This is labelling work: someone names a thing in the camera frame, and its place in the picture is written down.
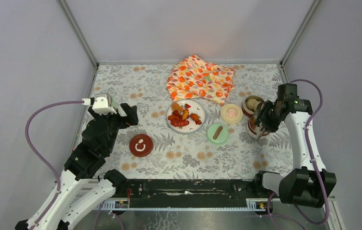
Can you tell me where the breaded fried chicken piece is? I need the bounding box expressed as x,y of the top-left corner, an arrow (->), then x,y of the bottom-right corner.
171,103 -> 184,112

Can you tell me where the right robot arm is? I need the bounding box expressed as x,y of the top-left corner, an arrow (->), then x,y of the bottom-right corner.
252,83 -> 337,208

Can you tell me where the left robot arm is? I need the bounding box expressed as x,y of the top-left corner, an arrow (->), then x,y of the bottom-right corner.
15,97 -> 139,230

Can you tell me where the green container cup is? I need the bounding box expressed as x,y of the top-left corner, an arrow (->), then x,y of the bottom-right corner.
111,97 -> 119,111

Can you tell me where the red lined steel bowl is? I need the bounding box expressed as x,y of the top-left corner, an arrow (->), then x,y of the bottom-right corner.
247,115 -> 269,139

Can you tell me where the red brown round lid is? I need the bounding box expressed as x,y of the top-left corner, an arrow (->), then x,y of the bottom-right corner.
129,134 -> 154,158

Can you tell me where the red glazed chicken piece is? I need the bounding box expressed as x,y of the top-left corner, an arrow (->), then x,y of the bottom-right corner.
167,115 -> 182,121

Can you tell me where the floral tablecloth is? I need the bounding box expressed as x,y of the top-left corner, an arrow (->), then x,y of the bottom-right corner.
93,64 -> 293,179

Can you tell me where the red sausage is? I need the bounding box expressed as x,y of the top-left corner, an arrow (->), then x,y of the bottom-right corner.
170,120 -> 189,127

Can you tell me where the glazed chicken wing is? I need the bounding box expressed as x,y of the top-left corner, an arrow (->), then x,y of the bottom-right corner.
189,113 -> 202,125

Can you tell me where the floral orange cloth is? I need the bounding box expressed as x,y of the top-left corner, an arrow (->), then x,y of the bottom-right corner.
166,55 -> 236,105

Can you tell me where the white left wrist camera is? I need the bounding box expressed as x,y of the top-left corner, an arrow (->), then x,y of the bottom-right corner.
92,93 -> 117,115

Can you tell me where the cream lid pink handle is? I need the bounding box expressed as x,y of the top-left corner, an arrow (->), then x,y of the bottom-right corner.
220,103 -> 244,125

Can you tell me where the green lid brown handle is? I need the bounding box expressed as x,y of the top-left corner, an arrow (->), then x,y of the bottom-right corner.
206,124 -> 229,145

